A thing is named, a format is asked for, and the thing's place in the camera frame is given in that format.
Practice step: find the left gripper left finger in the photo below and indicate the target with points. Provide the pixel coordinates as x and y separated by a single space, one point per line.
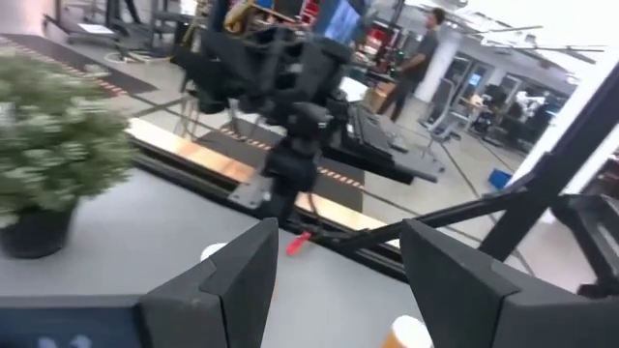
227 299

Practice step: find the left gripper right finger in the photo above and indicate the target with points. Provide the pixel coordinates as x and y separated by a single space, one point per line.
464 299

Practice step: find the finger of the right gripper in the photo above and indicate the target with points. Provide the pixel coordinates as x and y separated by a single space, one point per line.
200 77
254 65

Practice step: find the orange medicine bottle white cap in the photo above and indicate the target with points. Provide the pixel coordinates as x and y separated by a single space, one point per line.
212 250
407 331

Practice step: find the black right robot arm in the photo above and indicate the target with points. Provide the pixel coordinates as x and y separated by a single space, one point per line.
292 169

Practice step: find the blue screen monitor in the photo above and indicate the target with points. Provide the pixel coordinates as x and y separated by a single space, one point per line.
341 21

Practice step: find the cardboard box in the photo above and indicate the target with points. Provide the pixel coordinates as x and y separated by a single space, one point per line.
379 95

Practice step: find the black floor mat striped border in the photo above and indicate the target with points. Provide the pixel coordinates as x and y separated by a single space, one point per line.
251 140
72 63

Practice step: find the red clamp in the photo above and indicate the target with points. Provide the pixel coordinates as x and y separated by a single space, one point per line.
297 243

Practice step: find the person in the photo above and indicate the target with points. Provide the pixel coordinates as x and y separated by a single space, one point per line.
421 58

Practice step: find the dark grey side desk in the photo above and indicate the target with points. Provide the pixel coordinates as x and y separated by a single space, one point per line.
387 159

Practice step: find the blue bin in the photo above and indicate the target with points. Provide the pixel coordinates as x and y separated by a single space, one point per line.
499 178

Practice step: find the grey office chair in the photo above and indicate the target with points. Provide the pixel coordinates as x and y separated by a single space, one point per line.
442 111

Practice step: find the green potted plant black pot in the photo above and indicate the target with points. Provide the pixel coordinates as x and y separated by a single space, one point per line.
48 145

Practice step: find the black aluminium rig frame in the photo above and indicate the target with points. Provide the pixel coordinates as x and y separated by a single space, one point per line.
556 164

